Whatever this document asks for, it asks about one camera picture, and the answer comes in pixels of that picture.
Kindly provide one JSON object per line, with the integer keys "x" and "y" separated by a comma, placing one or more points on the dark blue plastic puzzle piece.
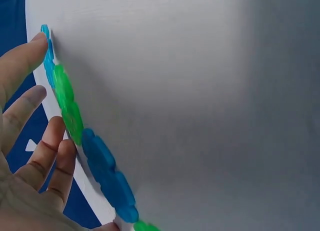
{"x": 110, "y": 176}

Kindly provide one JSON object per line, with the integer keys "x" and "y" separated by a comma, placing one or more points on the person's left hand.
{"x": 20, "y": 196}

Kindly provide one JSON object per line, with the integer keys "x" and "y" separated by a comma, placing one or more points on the green plastic puzzle piece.
{"x": 68, "y": 103}
{"x": 145, "y": 227}

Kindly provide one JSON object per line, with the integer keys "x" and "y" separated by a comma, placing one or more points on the light blue plastic puzzle piece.
{"x": 49, "y": 61}

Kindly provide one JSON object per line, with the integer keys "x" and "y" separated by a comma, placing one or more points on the person's left thumb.
{"x": 23, "y": 59}

